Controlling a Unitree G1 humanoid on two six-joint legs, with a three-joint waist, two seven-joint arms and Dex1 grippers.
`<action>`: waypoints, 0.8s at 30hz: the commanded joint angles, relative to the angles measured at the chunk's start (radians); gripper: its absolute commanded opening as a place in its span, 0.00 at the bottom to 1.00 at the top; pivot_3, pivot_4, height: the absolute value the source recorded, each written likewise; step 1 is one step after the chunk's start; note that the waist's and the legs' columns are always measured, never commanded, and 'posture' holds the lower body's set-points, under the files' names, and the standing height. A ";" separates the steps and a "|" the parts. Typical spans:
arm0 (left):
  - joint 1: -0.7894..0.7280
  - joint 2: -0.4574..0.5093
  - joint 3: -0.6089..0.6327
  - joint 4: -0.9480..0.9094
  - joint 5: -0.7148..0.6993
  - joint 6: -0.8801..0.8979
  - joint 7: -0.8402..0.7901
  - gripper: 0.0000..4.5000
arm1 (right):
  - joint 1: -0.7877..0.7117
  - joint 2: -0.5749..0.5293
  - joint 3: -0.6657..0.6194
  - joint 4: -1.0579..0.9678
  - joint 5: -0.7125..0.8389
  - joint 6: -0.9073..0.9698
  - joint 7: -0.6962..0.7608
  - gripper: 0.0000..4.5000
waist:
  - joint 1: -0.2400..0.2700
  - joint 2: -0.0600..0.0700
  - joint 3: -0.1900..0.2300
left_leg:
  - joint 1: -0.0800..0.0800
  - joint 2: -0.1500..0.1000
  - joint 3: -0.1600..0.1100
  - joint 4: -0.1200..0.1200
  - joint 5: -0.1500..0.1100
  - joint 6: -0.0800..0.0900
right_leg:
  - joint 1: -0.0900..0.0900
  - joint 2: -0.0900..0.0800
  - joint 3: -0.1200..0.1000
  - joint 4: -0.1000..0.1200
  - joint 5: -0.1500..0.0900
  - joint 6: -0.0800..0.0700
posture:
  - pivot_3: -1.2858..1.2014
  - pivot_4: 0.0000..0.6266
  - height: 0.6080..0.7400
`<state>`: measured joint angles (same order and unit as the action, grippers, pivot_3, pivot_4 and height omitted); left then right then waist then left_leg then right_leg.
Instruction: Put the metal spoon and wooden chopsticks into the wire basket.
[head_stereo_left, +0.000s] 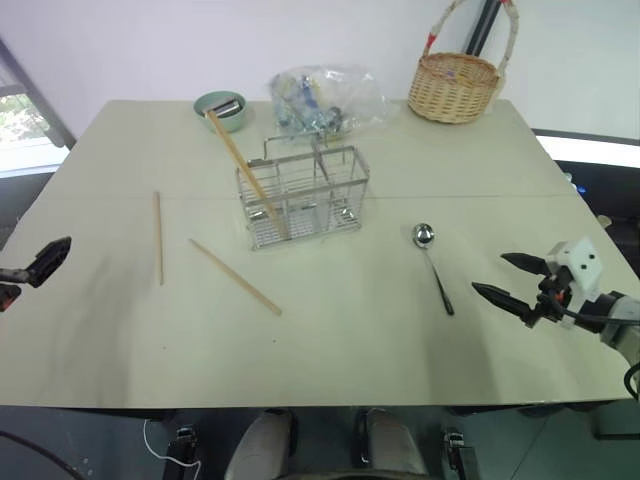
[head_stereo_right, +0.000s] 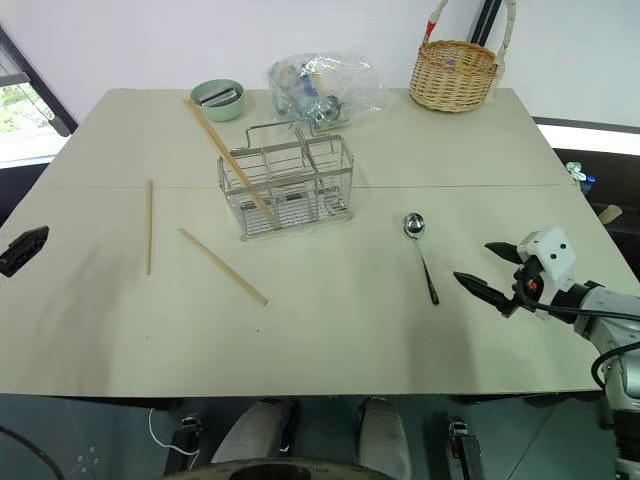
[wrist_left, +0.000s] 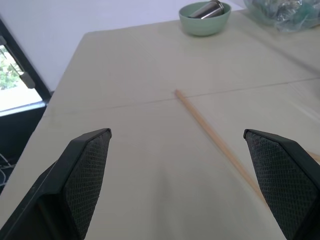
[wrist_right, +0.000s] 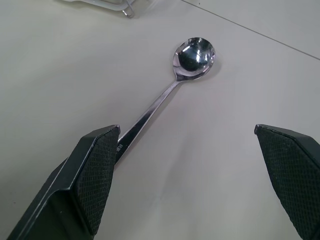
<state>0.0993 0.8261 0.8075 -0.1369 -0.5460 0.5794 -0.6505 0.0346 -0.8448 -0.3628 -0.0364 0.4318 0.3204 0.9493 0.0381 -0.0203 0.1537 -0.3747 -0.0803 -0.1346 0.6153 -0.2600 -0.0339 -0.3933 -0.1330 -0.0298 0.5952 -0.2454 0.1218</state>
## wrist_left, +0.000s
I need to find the black window frame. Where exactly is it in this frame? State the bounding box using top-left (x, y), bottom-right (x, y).
top-left (0, 18), bottom-right (54, 166)

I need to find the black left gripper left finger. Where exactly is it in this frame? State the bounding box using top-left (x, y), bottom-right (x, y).
top-left (0, 128), bottom-right (113, 240)

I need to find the stainless steel cup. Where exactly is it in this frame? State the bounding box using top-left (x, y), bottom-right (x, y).
top-left (189, 0), bottom-right (226, 20)

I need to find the mint green bowl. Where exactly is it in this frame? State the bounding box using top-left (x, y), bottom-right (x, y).
top-left (178, 1), bottom-right (233, 37)

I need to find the wooden chopstick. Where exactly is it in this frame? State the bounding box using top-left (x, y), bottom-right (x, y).
top-left (174, 89), bottom-right (268, 206)

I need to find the window handle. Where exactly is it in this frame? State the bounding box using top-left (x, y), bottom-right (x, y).
top-left (0, 36), bottom-right (35, 89)

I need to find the white cable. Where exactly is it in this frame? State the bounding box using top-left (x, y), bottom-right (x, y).
top-left (0, 152), bottom-right (16, 187)

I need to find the clear plastic bag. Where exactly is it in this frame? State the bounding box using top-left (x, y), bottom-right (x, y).
top-left (243, 0), bottom-right (320, 33)

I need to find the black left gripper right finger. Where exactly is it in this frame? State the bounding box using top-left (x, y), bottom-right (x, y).
top-left (243, 128), bottom-right (320, 240)

